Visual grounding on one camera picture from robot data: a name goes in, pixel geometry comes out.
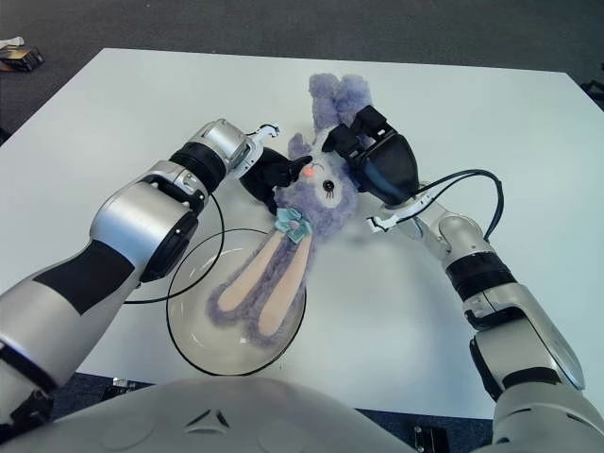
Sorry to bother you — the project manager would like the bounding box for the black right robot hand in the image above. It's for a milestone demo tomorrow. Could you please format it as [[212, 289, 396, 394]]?
[[321, 106, 420, 207]]

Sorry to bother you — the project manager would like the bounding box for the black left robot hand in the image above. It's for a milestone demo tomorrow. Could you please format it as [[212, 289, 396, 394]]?
[[238, 146, 313, 216]]

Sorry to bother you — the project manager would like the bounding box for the purple plush bunny doll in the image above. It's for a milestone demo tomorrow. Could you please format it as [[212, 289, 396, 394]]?
[[205, 73, 374, 345]]

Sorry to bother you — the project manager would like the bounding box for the white plate with black rim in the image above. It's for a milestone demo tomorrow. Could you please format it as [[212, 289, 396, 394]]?
[[165, 228, 309, 378]]

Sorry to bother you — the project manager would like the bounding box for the grey robot torso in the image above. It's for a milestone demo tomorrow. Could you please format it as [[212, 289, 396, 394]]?
[[0, 377, 416, 453]]

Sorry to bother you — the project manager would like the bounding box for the black and orange box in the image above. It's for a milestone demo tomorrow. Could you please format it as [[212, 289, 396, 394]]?
[[0, 45, 44, 73]]

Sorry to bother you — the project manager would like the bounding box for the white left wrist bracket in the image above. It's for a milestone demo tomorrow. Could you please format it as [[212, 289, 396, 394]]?
[[230, 123, 280, 180]]

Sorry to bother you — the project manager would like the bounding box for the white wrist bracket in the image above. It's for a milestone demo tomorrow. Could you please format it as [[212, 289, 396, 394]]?
[[365, 193, 443, 235], [230, 123, 280, 180]]

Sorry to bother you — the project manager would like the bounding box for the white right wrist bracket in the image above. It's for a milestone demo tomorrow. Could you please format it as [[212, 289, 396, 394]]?
[[365, 193, 443, 235]]

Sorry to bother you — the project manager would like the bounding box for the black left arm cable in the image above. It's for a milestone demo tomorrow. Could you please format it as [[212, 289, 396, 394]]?
[[125, 188, 227, 304]]

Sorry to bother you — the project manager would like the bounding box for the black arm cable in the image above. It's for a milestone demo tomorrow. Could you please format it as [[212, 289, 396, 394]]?
[[405, 168, 505, 244], [125, 188, 227, 304]]

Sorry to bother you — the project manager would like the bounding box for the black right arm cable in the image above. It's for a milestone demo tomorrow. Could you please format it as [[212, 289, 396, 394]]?
[[405, 168, 505, 244]]

